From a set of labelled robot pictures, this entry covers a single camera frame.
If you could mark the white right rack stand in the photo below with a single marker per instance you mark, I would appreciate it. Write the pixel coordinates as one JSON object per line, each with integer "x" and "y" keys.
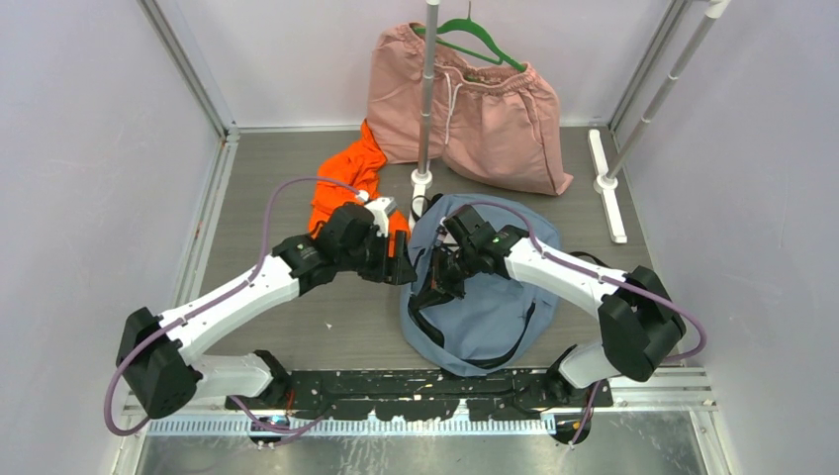
{"x": 626, "y": 134}

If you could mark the pink shorts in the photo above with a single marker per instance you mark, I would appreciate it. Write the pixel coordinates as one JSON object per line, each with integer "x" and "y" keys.
{"x": 491, "y": 124}

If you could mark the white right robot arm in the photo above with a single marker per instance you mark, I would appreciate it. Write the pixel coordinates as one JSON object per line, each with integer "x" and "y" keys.
{"x": 639, "y": 324}

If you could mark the light blue backpack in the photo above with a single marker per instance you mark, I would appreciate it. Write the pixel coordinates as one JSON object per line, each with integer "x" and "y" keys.
{"x": 497, "y": 320}

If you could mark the orange shirt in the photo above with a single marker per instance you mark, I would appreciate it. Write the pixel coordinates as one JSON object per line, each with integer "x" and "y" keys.
{"x": 357, "y": 166}

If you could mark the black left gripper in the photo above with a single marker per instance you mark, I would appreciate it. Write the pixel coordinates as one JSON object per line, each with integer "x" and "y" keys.
{"x": 393, "y": 270}

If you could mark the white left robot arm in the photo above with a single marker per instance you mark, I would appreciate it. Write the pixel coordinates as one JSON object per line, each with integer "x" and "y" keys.
{"x": 164, "y": 358}

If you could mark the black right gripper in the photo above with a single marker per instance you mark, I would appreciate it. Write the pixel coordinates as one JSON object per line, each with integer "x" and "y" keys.
{"x": 443, "y": 288}

